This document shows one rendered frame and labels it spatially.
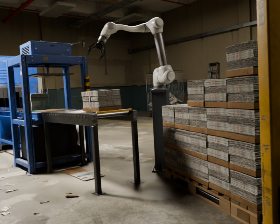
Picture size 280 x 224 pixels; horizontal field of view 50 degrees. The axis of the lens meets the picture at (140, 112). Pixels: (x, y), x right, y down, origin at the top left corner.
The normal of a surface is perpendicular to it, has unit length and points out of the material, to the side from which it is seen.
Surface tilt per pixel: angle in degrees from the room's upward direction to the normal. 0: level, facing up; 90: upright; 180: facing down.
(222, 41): 90
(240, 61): 90
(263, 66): 90
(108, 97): 90
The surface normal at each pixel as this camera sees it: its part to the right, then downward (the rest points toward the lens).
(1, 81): 0.63, 0.02
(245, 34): -0.78, 0.08
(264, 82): -0.93, 0.07
